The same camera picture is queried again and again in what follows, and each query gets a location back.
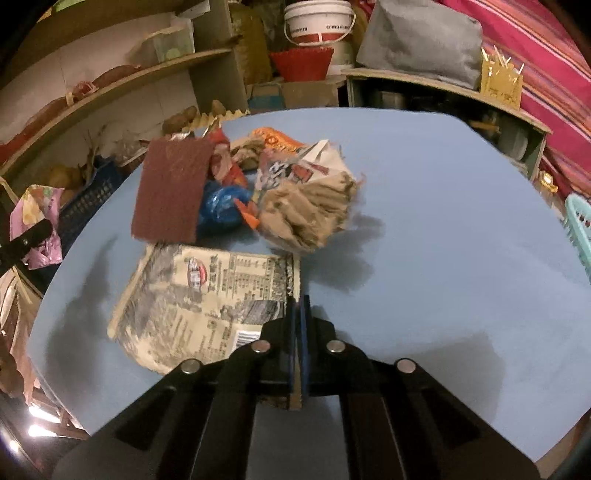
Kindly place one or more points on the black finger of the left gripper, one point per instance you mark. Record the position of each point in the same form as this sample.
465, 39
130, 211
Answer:
18, 248

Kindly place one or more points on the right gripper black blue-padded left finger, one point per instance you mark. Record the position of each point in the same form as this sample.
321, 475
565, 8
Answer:
197, 421

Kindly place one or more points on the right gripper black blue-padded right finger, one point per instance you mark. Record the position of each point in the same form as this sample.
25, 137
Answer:
399, 422

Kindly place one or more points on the pink floral wrapper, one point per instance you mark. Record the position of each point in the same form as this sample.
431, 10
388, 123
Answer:
38, 203

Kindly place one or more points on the beige printed food packet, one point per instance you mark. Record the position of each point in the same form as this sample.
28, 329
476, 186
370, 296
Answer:
190, 302

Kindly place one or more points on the maroon scouring pad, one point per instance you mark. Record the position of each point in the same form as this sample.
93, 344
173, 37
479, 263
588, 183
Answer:
170, 190

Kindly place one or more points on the blue plastic bag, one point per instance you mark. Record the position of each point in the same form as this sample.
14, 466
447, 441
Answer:
218, 213

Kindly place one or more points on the brown paper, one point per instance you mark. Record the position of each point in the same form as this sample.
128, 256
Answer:
301, 218

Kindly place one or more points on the white face mask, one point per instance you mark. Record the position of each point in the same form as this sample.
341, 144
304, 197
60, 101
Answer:
322, 159

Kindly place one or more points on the dark blue crate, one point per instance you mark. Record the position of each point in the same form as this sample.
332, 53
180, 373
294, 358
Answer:
79, 211

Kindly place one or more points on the light blue table cloth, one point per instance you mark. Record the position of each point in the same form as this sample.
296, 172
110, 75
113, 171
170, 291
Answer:
452, 258

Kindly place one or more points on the black silver foil packet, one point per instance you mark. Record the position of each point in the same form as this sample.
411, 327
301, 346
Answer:
191, 134

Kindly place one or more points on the red snack wrapper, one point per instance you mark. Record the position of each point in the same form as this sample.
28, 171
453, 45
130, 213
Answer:
224, 169

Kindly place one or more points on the yellow egg tray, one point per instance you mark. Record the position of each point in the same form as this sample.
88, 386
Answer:
204, 120

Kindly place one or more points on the clear plastic container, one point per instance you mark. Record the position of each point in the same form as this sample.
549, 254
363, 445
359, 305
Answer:
165, 45

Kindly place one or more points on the light blue plastic basket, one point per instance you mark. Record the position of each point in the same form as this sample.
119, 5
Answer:
577, 223

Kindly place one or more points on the oil bottle on floor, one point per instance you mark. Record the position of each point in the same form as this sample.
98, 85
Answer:
546, 180

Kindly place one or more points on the orange snack wrapper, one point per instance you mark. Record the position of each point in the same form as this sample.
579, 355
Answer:
276, 141

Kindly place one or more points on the wooden side cabinet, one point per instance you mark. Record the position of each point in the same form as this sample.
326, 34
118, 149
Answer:
518, 135

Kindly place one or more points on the yellow oil jug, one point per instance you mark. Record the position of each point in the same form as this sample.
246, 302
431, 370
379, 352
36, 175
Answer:
250, 44

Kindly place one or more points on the cardboard box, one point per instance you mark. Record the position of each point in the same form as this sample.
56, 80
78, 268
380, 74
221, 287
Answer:
279, 95

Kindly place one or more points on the red plastic bowl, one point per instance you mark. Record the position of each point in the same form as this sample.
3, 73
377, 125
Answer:
303, 64

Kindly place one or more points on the yellow utensil holder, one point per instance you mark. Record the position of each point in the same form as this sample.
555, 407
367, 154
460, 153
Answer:
501, 79

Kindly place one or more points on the white plastic bucket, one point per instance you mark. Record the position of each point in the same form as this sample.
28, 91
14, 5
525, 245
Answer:
318, 22

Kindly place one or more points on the grey fabric cover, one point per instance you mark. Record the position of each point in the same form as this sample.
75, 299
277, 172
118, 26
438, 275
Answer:
424, 38

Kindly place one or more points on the red striped curtain cloth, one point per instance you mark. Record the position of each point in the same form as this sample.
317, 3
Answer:
556, 78

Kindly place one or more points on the wooden wall shelf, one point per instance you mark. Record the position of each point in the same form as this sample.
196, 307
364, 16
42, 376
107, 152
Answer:
75, 87

